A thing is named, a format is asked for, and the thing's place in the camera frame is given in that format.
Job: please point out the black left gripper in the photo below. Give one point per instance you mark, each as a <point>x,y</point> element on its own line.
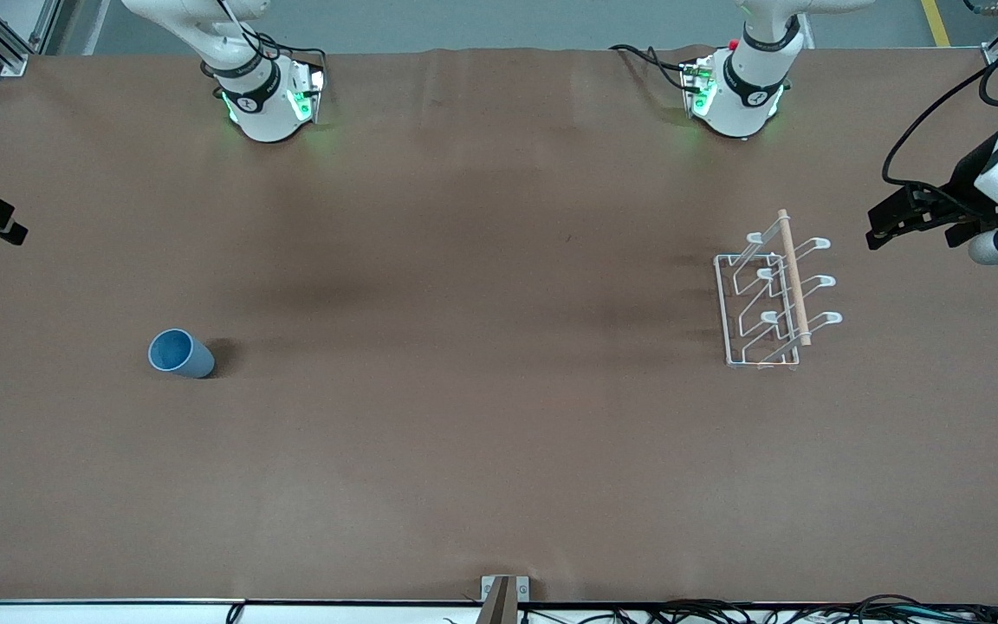
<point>968,184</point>

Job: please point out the brown table cover sheet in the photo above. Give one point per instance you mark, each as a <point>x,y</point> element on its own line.
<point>499,451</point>

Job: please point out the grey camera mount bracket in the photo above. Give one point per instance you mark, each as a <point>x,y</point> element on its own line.
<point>503,598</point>

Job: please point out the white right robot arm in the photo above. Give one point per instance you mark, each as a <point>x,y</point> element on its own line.
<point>261,113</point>

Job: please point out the blue plastic cup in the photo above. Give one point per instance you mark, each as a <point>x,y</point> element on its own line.
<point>180,355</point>

